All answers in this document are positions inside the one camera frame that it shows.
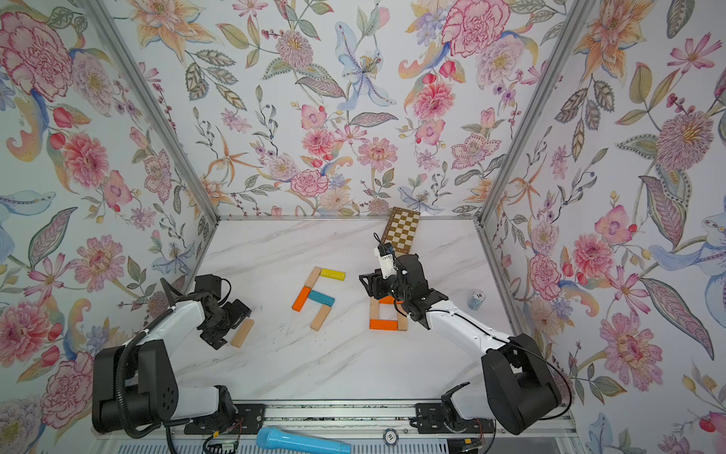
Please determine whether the wooden chessboard box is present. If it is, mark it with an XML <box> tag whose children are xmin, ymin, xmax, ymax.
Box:
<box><xmin>382</xmin><ymin>207</ymin><xmax>421</xmax><ymax>255</ymax></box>

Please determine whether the aluminium left corner post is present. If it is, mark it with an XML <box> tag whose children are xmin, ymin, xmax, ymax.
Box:
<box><xmin>79</xmin><ymin>0</ymin><xmax>220</xmax><ymax>228</ymax></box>

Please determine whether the blue poker chip stack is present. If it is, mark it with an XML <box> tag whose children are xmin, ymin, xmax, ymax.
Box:
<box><xmin>467</xmin><ymin>289</ymin><xmax>486</xmax><ymax>311</ymax></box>

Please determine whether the orange block diagonal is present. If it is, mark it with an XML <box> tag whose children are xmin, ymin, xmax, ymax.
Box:
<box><xmin>292</xmin><ymin>287</ymin><xmax>312</xmax><ymax>312</ymax></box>

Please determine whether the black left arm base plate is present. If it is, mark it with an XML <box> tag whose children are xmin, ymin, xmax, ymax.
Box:
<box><xmin>183</xmin><ymin>403</ymin><xmax>267</xmax><ymax>435</ymax></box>

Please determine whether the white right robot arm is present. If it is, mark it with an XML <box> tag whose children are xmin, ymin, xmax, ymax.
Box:
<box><xmin>359</xmin><ymin>243</ymin><xmax>563</xmax><ymax>435</ymax></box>

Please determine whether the yellow block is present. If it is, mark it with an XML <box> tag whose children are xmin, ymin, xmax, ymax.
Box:
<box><xmin>321</xmin><ymin>269</ymin><xmax>346</xmax><ymax>281</ymax></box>

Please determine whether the blue microphone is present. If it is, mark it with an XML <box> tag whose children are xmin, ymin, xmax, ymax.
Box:
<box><xmin>255</xmin><ymin>428</ymin><xmax>352</xmax><ymax>454</ymax></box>

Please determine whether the aluminium corner post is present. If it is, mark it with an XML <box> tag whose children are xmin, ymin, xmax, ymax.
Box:
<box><xmin>79</xmin><ymin>0</ymin><xmax>220</xmax><ymax>228</ymax></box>
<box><xmin>478</xmin><ymin>0</ymin><xmax>593</xmax><ymax>227</ymax></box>

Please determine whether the aluminium right corner post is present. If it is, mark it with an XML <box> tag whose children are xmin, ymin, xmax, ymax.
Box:
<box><xmin>478</xmin><ymin>0</ymin><xmax>593</xmax><ymax>227</ymax></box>

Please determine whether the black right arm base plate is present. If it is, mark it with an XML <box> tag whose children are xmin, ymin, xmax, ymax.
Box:
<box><xmin>410</xmin><ymin>382</ymin><xmax>495</xmax><ymax>435</ymax></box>

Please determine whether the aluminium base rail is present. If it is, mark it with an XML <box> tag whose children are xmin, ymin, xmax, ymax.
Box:
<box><xmin>90</xmin><ymin>398</ymin><xmax>577</xmax><ymax>439</ymax></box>

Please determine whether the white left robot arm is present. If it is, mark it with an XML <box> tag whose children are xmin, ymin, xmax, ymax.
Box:
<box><xmin>92</xmin><ymin>274</ymin><xmax>251</xmax><ymax>439</ymax></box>

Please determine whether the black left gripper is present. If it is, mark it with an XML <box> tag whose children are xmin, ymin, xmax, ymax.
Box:
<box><xmin>205</xmin><ymin>297</ymin><xmax>253</xmax><ymax>348</ymax></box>

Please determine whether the natural wood block diagonal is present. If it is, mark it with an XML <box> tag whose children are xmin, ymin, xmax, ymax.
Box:
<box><xmin>397</xmin><ymin>312</ymin><xmax>408</xmax><ymax>332</ymax></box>

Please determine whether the teal block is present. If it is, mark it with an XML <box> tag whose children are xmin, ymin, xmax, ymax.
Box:
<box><xmin>308</xmin><ymin>291</ymin><xmax>335</xmax><ymax>306</ymax></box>

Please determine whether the small round gauge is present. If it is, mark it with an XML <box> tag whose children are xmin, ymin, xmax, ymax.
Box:
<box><xmin>383</xmin><ymin>429</ymin><xmax>399</xmax><ymax>446</ymax></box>

